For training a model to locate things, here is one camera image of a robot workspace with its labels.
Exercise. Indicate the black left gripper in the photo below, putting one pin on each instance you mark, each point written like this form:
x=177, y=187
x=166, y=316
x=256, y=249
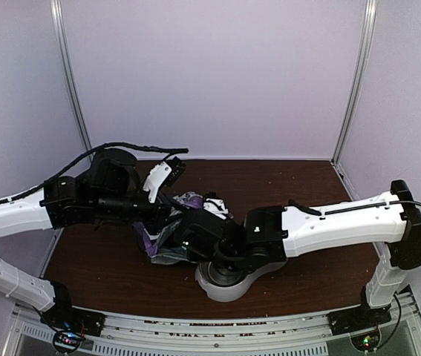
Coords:
x=160, y=214

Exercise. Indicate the purple pet food bag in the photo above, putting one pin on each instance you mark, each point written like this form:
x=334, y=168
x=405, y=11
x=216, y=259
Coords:
x=161, y=247

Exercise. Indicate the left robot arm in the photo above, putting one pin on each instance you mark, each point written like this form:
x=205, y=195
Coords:
x=109, y=191

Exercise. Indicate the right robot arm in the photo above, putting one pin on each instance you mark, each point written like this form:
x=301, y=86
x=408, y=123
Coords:
x=231, y=256

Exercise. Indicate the steel bowl near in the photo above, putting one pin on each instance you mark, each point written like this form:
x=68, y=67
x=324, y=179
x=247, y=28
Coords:
x=220, y=276

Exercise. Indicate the grey double bowl feeder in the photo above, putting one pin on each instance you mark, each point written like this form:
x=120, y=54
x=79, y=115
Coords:
x=233, y=293

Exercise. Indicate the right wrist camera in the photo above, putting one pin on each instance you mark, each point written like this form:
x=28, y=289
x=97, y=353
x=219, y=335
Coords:
x=216, y=206

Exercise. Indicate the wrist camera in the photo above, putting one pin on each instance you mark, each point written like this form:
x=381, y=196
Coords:
x=177, y=167
x=216, y=206

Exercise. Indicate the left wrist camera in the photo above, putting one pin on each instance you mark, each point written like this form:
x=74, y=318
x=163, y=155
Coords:
x=177, y=167

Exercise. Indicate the front aluminium rail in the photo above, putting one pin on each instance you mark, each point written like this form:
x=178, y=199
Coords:
x=300, y=334

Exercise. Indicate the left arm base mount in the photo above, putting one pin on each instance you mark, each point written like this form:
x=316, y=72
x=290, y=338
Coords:
x=71, y=328

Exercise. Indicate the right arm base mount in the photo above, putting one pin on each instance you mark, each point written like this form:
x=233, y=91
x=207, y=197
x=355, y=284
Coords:
x=363, y=327

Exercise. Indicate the left aluminium frame post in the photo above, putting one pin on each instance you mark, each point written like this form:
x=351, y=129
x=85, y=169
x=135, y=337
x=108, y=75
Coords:
x=60, y=33

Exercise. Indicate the aluminium frame post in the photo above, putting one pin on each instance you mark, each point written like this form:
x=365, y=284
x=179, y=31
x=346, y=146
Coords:
x=364, y=51
x=60, y=33

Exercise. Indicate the right aluminium frame post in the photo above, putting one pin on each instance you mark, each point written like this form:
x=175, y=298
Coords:
x=364, y=51

